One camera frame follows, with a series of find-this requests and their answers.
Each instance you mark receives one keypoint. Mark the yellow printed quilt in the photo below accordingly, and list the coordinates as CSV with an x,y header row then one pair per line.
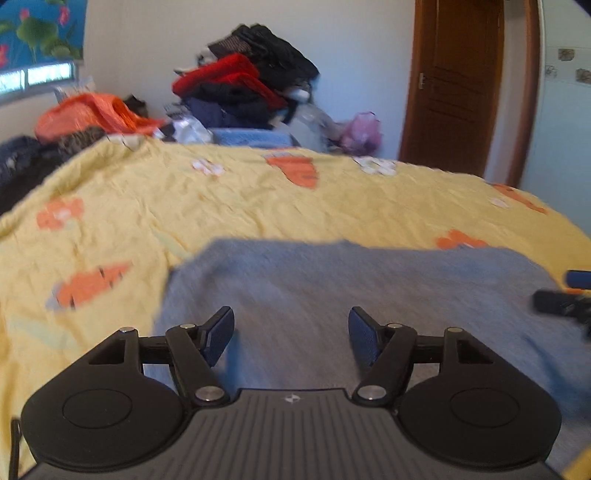
x,y
138,207

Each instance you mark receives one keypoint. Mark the pink plastic bag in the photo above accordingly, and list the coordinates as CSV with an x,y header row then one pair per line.
x,y
362,134

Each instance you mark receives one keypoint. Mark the light blue knit cloth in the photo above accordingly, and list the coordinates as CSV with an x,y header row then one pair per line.
x,y
249,138

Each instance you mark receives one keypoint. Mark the leopard print cloth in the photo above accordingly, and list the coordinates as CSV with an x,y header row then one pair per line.
x,y
81,138

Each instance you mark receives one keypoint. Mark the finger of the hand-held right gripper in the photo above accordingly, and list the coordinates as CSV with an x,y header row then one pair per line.
x,y
579,278
554,301

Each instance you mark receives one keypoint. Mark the grey sweater with navy sleeves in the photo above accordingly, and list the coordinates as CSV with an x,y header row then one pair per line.
x,y
323,286

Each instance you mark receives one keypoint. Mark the orange cloth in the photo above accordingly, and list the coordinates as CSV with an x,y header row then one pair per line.
x,y
92,115

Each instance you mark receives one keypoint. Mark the dark clothes heap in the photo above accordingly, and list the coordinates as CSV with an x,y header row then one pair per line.
x,y
23,170

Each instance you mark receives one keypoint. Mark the white crumpled bag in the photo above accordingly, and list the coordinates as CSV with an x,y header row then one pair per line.
x,y
189,130

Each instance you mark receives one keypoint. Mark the translucent plastic bag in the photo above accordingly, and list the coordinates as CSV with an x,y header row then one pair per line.
x,y
316,122

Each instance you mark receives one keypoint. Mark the white wardrobe with flower decals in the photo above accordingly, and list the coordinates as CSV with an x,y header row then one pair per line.
x,y
563,115

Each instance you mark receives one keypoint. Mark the brown wooden door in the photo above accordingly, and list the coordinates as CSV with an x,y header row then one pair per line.
x,y
457,83

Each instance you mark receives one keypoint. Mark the pile of clothes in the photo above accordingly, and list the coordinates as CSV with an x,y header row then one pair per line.
x,y
240,83

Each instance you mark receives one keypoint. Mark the checkered cloth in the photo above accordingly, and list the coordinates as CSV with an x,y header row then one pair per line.
x,y
174,111

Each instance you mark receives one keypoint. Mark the brown door frame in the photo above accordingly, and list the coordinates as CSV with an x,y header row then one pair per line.
x,y
524,92

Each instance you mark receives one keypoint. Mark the lotus print window blind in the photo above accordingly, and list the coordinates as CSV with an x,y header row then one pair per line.
x,y
37,27

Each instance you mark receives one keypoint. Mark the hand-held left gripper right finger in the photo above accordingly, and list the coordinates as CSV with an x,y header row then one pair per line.
x,y
364,337

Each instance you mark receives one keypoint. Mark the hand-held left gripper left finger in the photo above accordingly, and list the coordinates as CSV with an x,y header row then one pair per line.
x,y
219,334

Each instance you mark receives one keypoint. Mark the window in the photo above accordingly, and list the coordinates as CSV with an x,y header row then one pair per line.
x,y
46,76

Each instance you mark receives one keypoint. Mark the dark olive cloth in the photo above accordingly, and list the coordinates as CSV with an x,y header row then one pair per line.
x,y
136,105

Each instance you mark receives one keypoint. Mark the floral patterned pillow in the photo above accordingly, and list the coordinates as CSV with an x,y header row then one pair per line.
x,y
74,88

